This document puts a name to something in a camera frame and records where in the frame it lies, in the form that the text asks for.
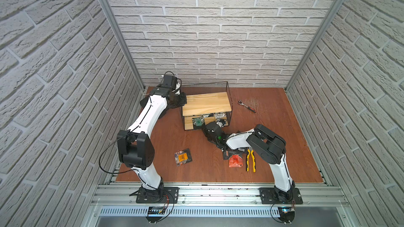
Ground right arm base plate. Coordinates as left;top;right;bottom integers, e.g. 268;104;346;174
258;187;303;205

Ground yellow black combination pliers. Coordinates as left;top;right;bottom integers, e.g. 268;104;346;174
246;149;256;173

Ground black plastic tool case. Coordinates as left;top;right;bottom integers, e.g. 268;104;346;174
140;96;149;109

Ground silver tea bag shelf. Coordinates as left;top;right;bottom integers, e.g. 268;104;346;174
214;112;227;119

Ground red black ratchet wrench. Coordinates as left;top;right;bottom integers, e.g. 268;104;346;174
238;99;256;113

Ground black wire wooden shelf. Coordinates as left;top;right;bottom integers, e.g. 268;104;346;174
181;81;233;130

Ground red tea bag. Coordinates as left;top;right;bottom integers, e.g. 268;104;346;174
222;150;237;160
228;154;243;168

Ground aluminium front rail frame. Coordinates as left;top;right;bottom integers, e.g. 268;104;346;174
81;182;359;227

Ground green label tea bag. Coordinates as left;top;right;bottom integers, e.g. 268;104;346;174
192;116;205;129

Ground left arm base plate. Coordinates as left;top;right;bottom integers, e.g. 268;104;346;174
136;187;179;204

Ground orange tea bag shelf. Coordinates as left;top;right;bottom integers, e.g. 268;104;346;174
174;148;192;167

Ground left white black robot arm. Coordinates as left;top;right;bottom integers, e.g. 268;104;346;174
117;71;186;192

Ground left controller board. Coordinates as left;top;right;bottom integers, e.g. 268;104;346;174
146;206;167;223

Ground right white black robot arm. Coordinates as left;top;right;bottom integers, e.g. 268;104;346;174
203;122;295;202

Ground controller board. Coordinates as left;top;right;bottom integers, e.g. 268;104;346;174
146;206;167;223
278;207;295;224

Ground right controller board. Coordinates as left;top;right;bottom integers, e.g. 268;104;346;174
278;207;295;224

